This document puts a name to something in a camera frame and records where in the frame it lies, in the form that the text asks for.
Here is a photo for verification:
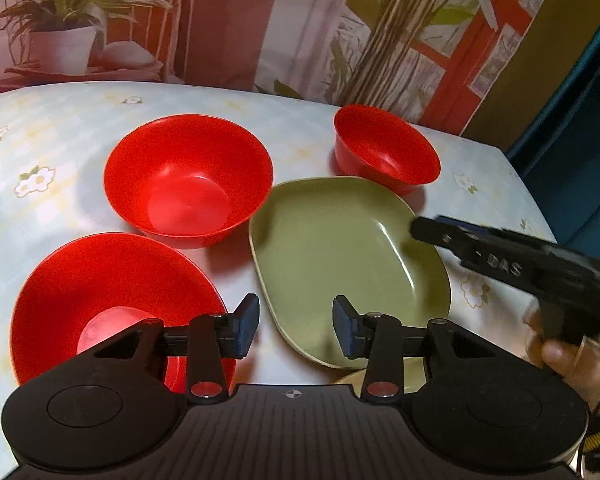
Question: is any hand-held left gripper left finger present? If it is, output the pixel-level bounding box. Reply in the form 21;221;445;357
92;293;261;407

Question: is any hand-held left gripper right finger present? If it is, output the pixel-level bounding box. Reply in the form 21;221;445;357
332;295;503;406

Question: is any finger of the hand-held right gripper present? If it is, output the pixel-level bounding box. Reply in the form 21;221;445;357
410;216;481;267
436;214;502;237

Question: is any olive green plate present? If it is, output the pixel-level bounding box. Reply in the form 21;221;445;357
248;176;452;370

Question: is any small red plastic bowl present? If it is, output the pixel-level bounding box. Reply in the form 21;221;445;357
333;104;441;196

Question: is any large red plastic bowl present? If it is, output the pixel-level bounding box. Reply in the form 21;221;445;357
103;114;274;250
10;232;239;395

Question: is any person's right hand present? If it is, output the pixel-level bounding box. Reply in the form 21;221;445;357
524;304;600;417

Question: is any teal curtain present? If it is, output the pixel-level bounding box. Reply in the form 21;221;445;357
505;0;600;266

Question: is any floral checked tablecloth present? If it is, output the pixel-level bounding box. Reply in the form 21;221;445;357
0;80;561;461

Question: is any printed room scene backdrop cloth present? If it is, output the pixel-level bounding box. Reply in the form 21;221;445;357
0;0;600;137

